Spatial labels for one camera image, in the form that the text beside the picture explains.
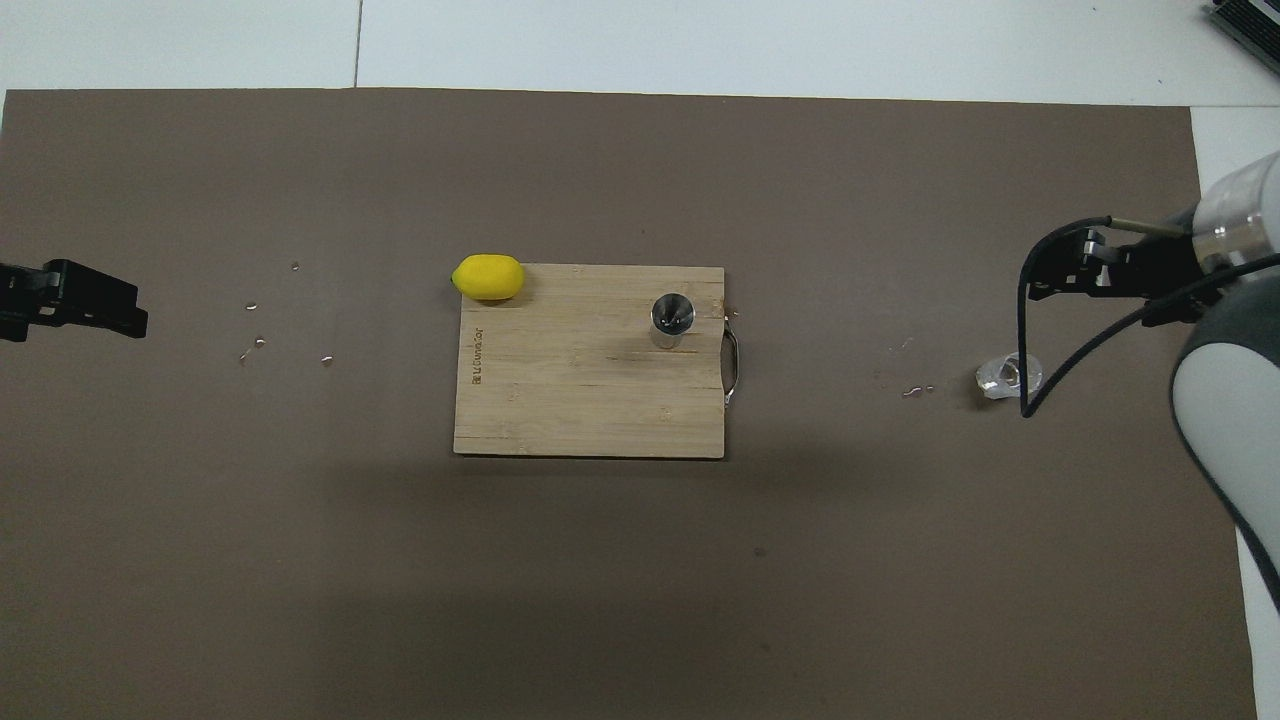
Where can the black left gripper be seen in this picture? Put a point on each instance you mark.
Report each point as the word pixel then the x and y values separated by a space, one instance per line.
pixel 22 298

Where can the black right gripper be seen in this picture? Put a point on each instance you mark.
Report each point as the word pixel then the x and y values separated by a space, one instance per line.
pixel 1165 275

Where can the clear glass cup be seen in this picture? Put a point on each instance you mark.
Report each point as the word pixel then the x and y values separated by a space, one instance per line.
pixel 1005 378

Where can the steel jigger cup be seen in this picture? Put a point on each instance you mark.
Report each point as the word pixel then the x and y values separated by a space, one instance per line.
pixel 672 315

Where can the grey ribbed device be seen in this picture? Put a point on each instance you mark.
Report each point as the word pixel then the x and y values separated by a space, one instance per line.
pixel 1250 22

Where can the yellow lemon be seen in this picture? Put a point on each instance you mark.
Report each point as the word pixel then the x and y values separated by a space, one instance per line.
pixel 488 277

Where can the wooden cutting board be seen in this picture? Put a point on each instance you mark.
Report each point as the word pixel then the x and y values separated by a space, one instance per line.
pixel 560 380

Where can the brown table mat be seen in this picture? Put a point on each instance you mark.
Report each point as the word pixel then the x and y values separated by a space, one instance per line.
pixel 600 580

